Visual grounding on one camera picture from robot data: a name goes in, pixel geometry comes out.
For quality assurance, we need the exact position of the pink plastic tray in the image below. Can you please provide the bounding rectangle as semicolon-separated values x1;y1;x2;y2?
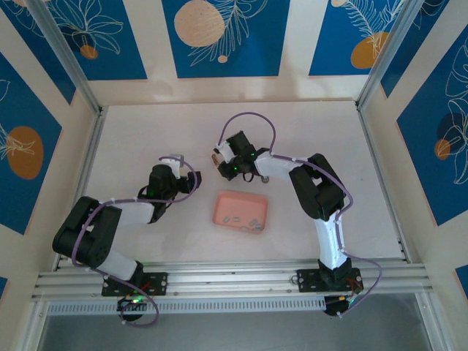
212;189;270;237

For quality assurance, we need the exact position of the black control board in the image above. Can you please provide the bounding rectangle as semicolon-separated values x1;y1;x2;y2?
323;290;366;319
116;296;151;314

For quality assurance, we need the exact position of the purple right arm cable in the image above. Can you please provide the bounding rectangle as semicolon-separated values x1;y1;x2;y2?
218;111;384;318

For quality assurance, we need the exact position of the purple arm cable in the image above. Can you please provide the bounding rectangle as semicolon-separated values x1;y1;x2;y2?
71;156;203;328
218;111;384;318

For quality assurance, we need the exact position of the aluminium table side rail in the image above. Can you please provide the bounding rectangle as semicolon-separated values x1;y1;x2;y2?
54;106;109;271
356;104;412;263

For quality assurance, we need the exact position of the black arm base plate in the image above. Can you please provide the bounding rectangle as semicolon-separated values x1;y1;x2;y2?
296;268;363;293
101;272;169;298

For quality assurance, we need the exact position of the aluminium frame beam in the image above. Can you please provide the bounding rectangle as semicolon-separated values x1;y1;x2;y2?
31;258;428;304

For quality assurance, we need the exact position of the grey slotted cable duct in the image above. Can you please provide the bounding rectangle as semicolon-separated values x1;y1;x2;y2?
46;295;327;316

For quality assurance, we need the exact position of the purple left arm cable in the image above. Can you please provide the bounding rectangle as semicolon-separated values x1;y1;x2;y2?
71;156;203;328

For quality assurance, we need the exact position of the aluminium corner post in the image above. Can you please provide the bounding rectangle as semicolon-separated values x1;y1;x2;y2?
27;0;103;116
355;0;420;110

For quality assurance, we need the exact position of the aluminium frame leg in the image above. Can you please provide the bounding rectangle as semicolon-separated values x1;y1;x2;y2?
415;292;453;351
20;299;50;351

